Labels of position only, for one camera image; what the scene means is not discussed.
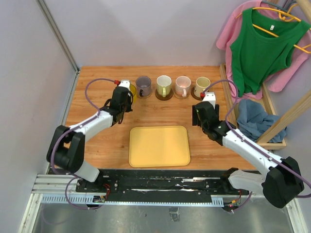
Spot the yellow black-handled mug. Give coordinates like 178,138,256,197
130,84,137,102

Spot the brown wooden coaster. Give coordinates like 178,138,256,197
155,89,173,101
191,86,205,100

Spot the small woven rattan coaster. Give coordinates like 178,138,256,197
173,89,189,99

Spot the large woven rattan coaster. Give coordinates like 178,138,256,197
136,89,153,99

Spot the cream beige mug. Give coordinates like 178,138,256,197
194,77,211,97

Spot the purple grey mug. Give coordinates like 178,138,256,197
136,76,152,95

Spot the pink white mug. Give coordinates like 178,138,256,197
175,76,191,96

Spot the brown wooden coaster top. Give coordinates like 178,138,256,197
155,89,173,101

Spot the white green-handled mug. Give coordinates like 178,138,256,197
156,75,172,98

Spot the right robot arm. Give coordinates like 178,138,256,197
192,101,305,208

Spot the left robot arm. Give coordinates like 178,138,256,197
47,86,134,192

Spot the blue crumpled cloth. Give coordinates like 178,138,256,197
237,99,280,142

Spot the yellow plastic tray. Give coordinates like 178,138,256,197
129,126,190,168

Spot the green tank top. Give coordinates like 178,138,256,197
230,8,311,98

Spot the pink t-shirt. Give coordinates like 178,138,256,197
216,0,311,99

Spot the yellow clothes hanger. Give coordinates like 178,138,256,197
236,6,311,54

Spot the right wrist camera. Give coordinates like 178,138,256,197
202,92,216,108

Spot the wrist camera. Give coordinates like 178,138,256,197
202,92,216,108
114,80,131,90

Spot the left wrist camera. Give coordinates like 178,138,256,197
114,80,131,90

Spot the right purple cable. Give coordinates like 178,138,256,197
204,79,311,214

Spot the purple cable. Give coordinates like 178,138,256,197
50,77,119,211
204,79,311,214

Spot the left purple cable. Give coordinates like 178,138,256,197
50,77,119,211

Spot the wooden rack frame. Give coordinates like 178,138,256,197
219,0,311,150

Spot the aluminium rail frame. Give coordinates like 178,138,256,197
18,169,308,233

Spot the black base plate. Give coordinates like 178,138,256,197
65,169,250,203

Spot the aluminium corner post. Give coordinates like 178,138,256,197
35,0,81,73

